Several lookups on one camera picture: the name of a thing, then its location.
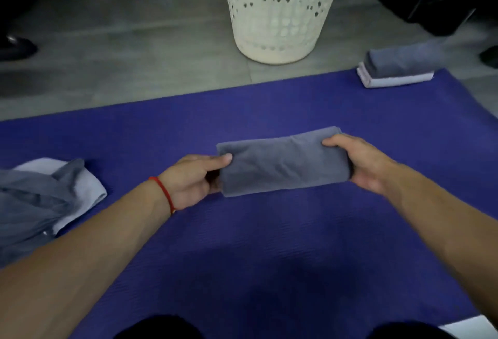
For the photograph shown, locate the red string bracelet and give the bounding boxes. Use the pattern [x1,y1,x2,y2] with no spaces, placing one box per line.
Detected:
[149,176,176,214]

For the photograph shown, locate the person's left forearm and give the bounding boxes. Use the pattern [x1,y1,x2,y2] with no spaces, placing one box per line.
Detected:
[0,180,172,339]

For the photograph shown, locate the crumpled white towel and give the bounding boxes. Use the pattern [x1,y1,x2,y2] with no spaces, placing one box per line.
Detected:
[14,157,108,235]

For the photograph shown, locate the person's left knee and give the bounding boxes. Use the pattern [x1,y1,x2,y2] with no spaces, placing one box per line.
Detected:
[113,315,205,339]

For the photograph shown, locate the person's knee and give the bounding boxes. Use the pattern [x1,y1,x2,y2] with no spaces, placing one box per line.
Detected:
[368,321,458,339]
[113,315,205,339]

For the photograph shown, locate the white paper sheet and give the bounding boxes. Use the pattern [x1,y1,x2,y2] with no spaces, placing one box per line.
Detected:
[439,315,498,339]

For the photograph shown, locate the black shoe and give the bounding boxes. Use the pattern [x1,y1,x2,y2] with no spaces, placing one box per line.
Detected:
[0,35,39,62]

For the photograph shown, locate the person's right forearm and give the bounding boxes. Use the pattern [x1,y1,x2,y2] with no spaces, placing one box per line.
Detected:
[383,161,498,326]

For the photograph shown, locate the purple mat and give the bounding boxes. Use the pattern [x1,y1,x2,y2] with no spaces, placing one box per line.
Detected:
[0,67,498,339]

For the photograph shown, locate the crumpled grey cloth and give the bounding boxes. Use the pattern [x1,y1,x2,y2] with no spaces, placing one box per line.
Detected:
[0,158,85,269]

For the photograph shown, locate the dark grey towel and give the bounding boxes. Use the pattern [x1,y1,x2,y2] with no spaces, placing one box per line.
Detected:
[216,126,352,198]

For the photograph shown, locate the white perforated laundry basket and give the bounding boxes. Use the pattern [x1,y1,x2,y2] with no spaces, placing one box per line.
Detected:
[220,0,349,65]

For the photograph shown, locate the person's left hand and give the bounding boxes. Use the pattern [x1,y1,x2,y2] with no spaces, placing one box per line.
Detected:
[157,153,233,211]

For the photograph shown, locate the person's right hand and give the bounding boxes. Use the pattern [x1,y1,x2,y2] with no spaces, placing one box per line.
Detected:
[322,133,398,196]

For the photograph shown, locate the folded white towel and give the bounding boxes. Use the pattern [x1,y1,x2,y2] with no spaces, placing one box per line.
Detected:
[357,62,435,89]

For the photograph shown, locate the person's right knee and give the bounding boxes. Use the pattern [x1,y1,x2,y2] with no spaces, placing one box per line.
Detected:
[368,321,458,339]

